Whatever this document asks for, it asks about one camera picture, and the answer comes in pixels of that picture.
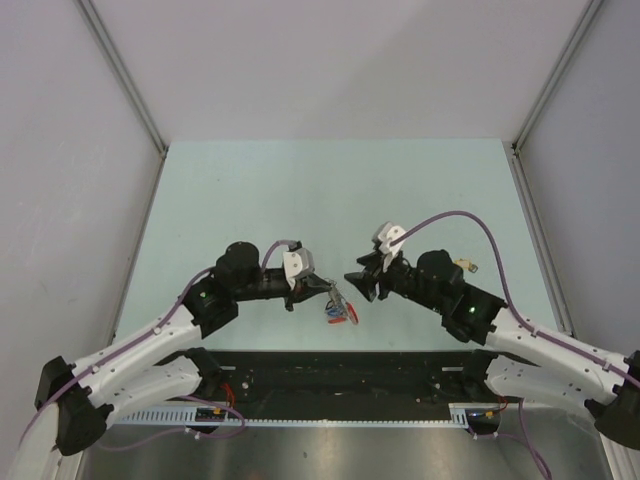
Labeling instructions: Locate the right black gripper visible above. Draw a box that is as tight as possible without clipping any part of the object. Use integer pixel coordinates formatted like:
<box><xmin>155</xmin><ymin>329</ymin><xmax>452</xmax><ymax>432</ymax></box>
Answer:
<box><xmin>345</xmin><ymin>248</ymin><xmax>446</xmax><ymax>313</ymax></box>

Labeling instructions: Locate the blue tagged key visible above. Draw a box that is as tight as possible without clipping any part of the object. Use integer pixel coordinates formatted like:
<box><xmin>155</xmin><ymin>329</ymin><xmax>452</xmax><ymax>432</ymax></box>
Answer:
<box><xmin>325</xmin><ymin>300</ymin><xmax>345</xmax><ymax>323</ymax></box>

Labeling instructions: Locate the red handled keyring holder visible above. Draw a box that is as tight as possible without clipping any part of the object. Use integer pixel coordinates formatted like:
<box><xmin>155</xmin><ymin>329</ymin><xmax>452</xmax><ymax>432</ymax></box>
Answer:
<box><xmin>327</xmin><ymin>283</ymin><xmax>360</xmax><ymax>325</ymax></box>

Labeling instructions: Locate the yellow tagged key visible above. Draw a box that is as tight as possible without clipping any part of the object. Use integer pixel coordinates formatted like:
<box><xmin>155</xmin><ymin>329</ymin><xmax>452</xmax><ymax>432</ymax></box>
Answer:
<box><xmin>454</xmin><ymin>259</ymin><xmax>478</xmax><ymax>274</ymax></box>

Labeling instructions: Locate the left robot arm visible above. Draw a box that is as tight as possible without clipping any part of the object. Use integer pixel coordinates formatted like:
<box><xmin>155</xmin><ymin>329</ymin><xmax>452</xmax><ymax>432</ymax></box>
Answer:
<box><xmin>34</xmin><ymin>242</ymin><xmax>332</xmax><ymax>456</ymax></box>

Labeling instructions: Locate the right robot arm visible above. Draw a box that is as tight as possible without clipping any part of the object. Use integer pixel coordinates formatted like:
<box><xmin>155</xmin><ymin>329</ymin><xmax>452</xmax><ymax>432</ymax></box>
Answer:
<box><xmin>344</xmin><ymin>250</ymin><xmax>639</xmax><ymax>449</ymax></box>

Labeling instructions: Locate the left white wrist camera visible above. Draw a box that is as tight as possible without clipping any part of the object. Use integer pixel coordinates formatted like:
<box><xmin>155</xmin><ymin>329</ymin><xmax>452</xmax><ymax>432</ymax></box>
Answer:
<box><xmin>283</xmin><ymin>242</ymin><xmax>315</xmax><ymax>290</ymax></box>

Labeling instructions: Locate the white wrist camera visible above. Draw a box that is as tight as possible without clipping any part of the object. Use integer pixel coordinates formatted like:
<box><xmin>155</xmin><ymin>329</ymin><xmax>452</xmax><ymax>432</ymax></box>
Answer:
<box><xmin>283</xmin><ymin>242</ymin><xmax>315</xmax><ymax>290</ymax></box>
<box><xmin>372</xmin><ymin>222</ymin><xmax>406</xmax><ymax>273</ymax></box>

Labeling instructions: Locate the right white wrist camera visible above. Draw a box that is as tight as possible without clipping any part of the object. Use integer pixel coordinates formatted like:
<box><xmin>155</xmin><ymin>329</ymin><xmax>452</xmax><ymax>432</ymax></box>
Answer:
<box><xmin>372</xmin><ymin>222</ymin><xmax>406</xmax><ymax>273</ymax></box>

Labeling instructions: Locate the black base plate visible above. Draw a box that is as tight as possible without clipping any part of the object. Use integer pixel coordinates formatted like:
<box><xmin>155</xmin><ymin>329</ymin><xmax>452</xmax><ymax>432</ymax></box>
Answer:
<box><xmin>164</xmin><ymin>349</ymin><xmax>584</xmax><ymax>421</ymax></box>

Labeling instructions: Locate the slotted cable duct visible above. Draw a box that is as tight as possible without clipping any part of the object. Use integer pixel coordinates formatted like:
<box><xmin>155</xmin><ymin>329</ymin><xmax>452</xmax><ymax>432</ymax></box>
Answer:
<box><xmin>114</xmin><ymin>403</ymin><xmax>507</xmax><ymax>429</ymax></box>

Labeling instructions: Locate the right aluminium frame post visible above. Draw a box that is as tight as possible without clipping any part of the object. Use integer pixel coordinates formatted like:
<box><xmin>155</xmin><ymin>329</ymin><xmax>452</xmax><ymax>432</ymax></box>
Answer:
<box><xmin>511</xmin><ymin>0</ymin><xmax>607</xmax><ymax>155</ymax></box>

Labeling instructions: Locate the aluminium frame post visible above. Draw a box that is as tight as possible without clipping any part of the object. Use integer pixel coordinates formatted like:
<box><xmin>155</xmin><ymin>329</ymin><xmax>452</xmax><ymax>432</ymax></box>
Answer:
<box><xmin>73</xmin><ymin>0</ymin><xmax>168</xmax><ymax>159</ymax></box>
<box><xmin>511</xmin><ymin>0</ymin><xmax>607</xmax><ymax>155</ymax></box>

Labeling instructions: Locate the left aluminium frame post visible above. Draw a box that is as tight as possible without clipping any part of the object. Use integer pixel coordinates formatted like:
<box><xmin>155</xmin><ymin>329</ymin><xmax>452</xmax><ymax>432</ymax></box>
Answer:
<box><xmin>73</xmin><ymin>0</ymin><xmax>168</xmax><ymax>159</ymax></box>

